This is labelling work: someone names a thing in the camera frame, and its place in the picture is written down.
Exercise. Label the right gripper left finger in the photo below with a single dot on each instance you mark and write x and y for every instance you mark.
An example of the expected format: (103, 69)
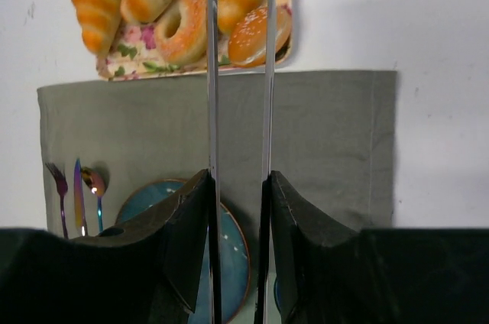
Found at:
(144, 270)

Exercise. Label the blue ceramic plate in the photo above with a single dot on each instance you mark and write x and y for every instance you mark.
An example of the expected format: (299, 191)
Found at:
(235, 256)

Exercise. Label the dark blue mug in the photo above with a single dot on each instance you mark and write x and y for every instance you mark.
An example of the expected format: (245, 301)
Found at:
(277, 298)

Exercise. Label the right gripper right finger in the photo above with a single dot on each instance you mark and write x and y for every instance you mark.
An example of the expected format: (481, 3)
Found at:
(329, 273)

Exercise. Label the iridescent fork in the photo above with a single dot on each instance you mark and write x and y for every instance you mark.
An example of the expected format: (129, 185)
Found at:
(62, 189)

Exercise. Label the floral serving tray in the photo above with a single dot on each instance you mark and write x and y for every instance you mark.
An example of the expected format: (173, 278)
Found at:
(133, 54)

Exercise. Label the iridescent spoon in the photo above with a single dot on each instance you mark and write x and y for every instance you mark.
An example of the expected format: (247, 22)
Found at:
(96, 184)

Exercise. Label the sugared donut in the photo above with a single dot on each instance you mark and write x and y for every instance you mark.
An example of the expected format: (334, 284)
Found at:
(181, 32)

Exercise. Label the sesame burger bun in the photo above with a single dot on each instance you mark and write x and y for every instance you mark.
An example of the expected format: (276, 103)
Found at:
(247, 43)

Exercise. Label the grey patchwork placemat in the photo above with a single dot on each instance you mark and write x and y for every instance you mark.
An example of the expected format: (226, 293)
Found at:
(332, 138)

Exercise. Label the iridescent knife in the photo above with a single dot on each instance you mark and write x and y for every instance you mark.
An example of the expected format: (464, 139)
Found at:
(78, 198)

